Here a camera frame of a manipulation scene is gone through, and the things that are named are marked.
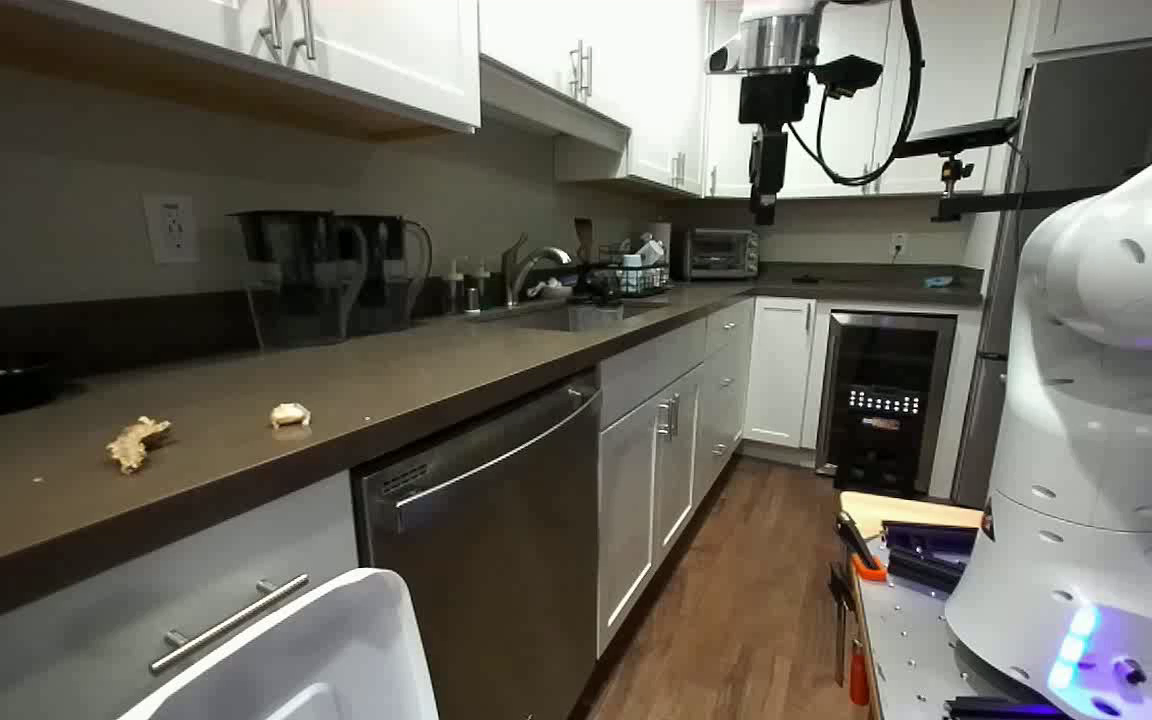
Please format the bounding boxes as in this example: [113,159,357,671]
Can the white lower cabinet door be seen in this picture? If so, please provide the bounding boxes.
[746,291,824,453]

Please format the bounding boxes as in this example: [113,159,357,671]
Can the white plastic bin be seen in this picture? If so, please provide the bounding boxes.
[117,564,444,720]

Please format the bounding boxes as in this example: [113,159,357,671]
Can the silver toaster oven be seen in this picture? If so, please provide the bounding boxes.
[681,222,766,285]

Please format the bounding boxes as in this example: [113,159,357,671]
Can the black wine cooler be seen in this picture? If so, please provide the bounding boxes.
[813,304,959,500]

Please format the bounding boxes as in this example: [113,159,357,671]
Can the silver drawer bar handle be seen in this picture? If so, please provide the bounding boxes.
[149,570,318,677]

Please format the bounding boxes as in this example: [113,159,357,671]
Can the white corner upper cabinets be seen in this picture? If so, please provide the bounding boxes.
[477,0,1152,203]

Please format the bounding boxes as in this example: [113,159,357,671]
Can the black box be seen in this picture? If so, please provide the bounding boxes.
[881,516,985,600]

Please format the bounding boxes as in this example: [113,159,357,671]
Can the steel pots on counter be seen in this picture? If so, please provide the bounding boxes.
[603,222,677,299]

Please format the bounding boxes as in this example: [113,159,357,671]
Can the stainless steel dishwasher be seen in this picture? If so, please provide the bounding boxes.
[354,367,603,720]

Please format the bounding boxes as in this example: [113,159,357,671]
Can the white lower cabinet run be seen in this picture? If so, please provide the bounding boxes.
[593,299,761,659]

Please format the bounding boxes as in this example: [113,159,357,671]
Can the wide white upper cabinet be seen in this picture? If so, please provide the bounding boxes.
[0,0,483,142]

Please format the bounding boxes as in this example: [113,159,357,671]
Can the chrome sink faucet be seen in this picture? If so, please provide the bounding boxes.
[501,236,577,313]

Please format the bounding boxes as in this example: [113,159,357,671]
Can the orange handled tool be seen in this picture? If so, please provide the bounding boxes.
[828,509,895,713]

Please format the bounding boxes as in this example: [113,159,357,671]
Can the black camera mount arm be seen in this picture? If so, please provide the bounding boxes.
[894,117,1090,222]

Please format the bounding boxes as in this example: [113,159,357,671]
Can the wooden board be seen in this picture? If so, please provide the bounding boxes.
[835,487,988,544]

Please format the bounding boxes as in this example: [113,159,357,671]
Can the brown crumpled paper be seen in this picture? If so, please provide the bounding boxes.
[105,412,177,481]

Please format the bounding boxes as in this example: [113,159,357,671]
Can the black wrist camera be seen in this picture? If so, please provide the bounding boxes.
[813,51,889,98]

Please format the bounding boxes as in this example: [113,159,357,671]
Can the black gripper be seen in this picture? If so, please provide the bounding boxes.
[735,69,818,229]

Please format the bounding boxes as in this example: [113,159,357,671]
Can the grey drawer front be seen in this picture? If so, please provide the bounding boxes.
[0,466,366,720]

